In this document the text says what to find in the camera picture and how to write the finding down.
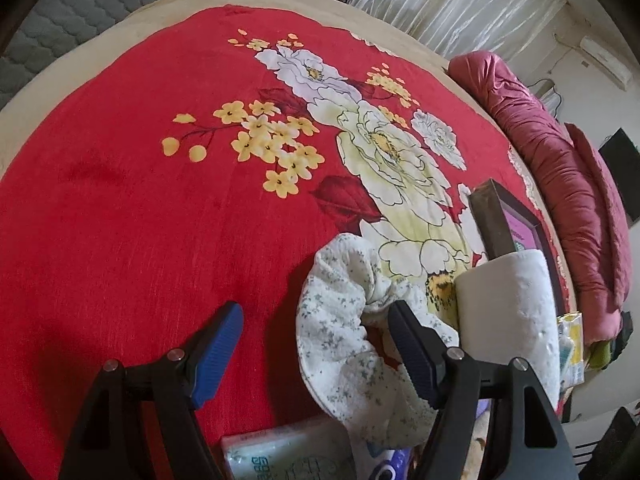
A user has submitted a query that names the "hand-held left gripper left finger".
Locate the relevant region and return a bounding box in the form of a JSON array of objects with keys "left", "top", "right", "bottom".
[{"left": 59, "top": 301, "right": 245, "bottom": 480}]

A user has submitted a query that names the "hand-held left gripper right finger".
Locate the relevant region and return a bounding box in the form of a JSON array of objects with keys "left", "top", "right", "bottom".
[{"left": 387, "top": 301, "right": 580, "bottom": 480}]

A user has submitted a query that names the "white star-print scrunchie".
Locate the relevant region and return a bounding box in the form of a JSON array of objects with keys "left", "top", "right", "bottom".
[{"left": 295, "top": 232, "right": 461, "bottom": 448}]

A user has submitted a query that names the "green tissue packet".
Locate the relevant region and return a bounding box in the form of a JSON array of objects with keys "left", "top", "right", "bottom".
[{"left": 220, "top": 415, "right": 361, "bottom": 480}]

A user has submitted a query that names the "brown shallow box pink inside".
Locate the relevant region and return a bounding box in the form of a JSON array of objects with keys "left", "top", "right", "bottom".
[{"left": 467, "top": 178, "right": 566, "bottom": 306}]

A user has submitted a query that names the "green cloth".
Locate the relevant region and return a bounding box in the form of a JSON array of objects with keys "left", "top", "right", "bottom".
[{"left": 585, "top": 337, "right": 613, "bottom": 371}]

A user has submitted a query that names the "dark clothes pile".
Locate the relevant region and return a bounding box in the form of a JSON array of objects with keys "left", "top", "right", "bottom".
[{"left": 612, "top": 310, "right": 636, "bottom": 356}]

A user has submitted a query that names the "white tissue roll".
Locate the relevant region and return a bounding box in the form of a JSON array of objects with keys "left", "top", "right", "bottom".
[{"left": 455, "top": 249, "right": 561, "bottom": 403}]

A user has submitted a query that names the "purple patterned packet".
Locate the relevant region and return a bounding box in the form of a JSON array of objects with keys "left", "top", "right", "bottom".
[{"left": 350, "top": 440, "right": 416, "bottom": 480}]

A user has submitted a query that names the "red floral blanket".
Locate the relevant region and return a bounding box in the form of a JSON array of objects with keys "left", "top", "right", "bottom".
[{"left": 0, "top": 2, "right": 576, "bottom": 480}]

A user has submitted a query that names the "pink quilt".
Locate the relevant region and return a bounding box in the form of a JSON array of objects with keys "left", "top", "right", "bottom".
[{"left": 447, "top": 51, "right": 632, "bottom": 346}]

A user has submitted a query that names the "black television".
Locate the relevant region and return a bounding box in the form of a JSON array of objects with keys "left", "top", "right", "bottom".
[{"left": 598, "top": 128, "right": 640, "bottom": 223}]

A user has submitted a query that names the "white curtain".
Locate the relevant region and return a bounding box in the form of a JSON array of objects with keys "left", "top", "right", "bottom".
[{"left": 350, "top": 0, "right": 571, "bottom": 63}]

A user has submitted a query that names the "white air conditioner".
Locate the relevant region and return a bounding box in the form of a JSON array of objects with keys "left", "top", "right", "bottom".
[{"left": 580, "top": 37, "right": 632, "bottom": 86}]

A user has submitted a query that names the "grey quilted headboard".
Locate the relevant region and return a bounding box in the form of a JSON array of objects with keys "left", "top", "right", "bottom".
[{"left": 0, "top": 0, "right": 271, "bottom": 111}]

